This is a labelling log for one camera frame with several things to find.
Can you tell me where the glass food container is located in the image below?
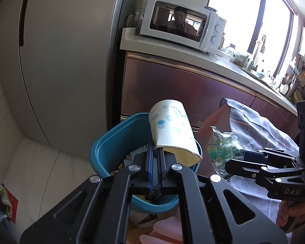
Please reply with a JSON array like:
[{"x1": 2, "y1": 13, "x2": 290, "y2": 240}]
[{"x1": 213, "y1": 49, "x2": 232, "y2": 61}]

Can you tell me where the person's pink clothing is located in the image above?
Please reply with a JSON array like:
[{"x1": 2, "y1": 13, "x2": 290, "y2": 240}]
[{"x1": 140, "y1": 221, "x2": 186, "y2": 244}]

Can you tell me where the pile of clear plastic bags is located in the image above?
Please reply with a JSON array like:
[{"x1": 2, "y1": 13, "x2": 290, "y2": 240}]
[{"x1": 226, "y1": 44, "x2": 249, "y2": 66}]

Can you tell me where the dotted paper cup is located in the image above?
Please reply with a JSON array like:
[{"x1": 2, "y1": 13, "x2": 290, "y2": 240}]
[{"x1": 149, "y1": 99, "x2": 202, "y2": 168}]

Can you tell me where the teal plastic bin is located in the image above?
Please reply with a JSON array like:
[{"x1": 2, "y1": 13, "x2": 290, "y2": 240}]
[{"x1": 90, "y1": 112, "x2": 202, "y2": 214}]

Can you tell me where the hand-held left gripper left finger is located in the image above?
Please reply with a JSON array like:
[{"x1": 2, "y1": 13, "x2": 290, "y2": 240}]
[{"x1": 20, "y1": 142, "x2": 155, "y2": 244}]

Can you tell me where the person's right hand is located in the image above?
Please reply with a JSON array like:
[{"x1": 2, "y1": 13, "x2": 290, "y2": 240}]
[{"x1": 277, "y1": 199, "x2": 305, "y2": 232}]

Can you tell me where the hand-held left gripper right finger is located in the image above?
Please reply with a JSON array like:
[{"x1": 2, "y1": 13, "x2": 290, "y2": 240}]
[{"x1": 158, "y1": 149, "x2": 288, "y2": 244}]

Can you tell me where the red and green bag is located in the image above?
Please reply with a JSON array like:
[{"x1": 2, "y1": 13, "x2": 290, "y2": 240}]
[{"x1": 0, "y1": 184, "x2": 19, "y2": 224}]

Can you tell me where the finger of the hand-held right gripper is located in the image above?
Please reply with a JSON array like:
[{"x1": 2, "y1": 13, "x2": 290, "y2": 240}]
[
  {"x1": 224, "y1": 158, "x2": 304, "y2": 186},
  {"x1": 244, "y1": 148, "x2": 302, "y2": 167}
]

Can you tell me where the white microwave oven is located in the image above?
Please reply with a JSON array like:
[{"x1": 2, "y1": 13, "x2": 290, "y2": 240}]
[{"x1": 140, "y1": 0, "x2": 227, "y2": 54}]

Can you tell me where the kitchen window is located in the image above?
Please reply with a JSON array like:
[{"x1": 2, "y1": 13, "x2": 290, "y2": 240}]
[{"x1": 207, "y1": 0, "x2": 295, "y2": 78}]

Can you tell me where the grey refrigerator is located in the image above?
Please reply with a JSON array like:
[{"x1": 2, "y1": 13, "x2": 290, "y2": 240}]
[{"x1": 0, "y1": 0, "x2": 131, "y2": 143}]

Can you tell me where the kitchen counter with maroon cabinets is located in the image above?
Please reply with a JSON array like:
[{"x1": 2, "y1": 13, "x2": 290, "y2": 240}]
[{"x1": 120, "y1": 28, "x2": 302, "y2": 138}]

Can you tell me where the clear green printed wrapper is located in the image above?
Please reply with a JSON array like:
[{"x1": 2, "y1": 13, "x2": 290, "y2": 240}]
[{"x1": 207, "y1": 126, "x2": 245, "y2": 178}]

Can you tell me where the large gold snack wrapper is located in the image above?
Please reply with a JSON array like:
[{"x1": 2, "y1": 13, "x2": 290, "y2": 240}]
[{"x1": 110, "y1": 159, "x2": 133, "y2": 177}]

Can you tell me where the blue checked cloth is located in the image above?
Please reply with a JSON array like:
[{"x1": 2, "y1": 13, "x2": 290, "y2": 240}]
[{"x1": 220, "y1": 98, "x2": 302, "y2": 219}]

